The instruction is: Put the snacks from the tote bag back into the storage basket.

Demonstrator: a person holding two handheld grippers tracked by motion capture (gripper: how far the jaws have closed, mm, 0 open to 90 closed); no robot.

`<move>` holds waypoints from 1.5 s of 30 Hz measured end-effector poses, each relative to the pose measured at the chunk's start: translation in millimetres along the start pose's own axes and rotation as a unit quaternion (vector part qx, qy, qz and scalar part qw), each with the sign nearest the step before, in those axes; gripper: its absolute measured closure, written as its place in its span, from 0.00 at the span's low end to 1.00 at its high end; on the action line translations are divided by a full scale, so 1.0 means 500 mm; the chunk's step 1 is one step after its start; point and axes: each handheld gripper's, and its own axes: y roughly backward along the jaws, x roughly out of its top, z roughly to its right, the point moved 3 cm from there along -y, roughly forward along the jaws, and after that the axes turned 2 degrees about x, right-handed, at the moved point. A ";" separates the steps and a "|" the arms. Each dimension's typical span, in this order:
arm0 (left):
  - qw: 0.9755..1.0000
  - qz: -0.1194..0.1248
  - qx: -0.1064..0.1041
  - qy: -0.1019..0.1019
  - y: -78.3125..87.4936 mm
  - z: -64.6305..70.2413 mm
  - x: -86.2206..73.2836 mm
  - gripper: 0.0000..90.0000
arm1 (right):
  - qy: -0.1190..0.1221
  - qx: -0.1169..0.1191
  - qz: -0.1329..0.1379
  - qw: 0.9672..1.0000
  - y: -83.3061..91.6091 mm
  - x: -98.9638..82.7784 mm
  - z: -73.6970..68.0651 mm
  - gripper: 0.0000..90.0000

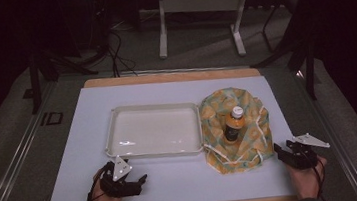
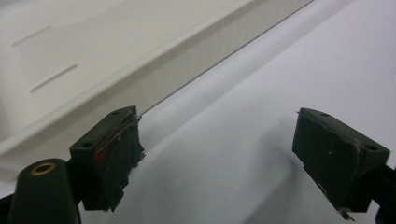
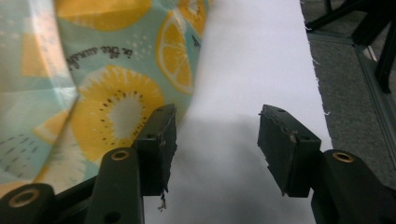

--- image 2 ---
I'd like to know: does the white plastic tray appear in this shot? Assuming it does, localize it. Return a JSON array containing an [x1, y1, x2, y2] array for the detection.
[[0, 0, 314, 183]]

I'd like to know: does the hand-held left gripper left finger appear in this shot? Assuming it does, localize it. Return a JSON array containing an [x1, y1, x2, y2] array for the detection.
[[68, 105, 146, 213]]

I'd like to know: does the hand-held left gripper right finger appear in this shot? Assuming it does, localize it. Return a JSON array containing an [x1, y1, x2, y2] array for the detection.
[[291, 107, 391, 222]]

